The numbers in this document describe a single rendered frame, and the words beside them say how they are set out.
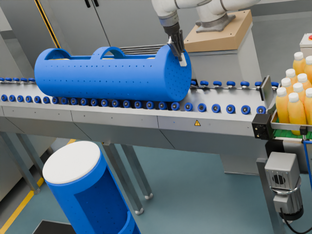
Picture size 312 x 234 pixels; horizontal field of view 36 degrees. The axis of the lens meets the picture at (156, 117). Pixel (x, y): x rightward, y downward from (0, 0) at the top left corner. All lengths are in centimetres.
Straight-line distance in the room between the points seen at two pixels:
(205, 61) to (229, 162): 81
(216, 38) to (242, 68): 25
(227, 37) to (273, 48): 202
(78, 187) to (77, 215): 17
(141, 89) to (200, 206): 111
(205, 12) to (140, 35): 159
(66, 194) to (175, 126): 67
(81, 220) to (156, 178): 134
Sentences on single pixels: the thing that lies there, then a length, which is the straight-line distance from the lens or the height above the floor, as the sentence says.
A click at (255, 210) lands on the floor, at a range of 312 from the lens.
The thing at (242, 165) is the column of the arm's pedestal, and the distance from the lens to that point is 330.
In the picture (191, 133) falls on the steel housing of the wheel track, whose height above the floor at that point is 82.
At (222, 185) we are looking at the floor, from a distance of 333.
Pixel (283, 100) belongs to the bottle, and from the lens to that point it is 212.
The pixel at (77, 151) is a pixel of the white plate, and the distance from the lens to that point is 228.
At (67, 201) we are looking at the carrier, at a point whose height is 92.
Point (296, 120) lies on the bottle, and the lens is 211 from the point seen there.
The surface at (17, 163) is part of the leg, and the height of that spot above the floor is 33.
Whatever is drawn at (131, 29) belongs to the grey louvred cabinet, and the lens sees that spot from 429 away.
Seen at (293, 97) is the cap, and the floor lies 109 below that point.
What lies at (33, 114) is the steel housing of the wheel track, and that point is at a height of 87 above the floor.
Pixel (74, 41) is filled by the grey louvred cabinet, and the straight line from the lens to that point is 469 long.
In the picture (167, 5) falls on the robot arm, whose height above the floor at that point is 147.
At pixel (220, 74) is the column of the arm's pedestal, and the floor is 81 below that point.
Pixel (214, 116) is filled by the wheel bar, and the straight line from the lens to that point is 235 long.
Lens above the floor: 228
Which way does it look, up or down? 33 degrees down
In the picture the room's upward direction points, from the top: 21 degrees counter-clockwise
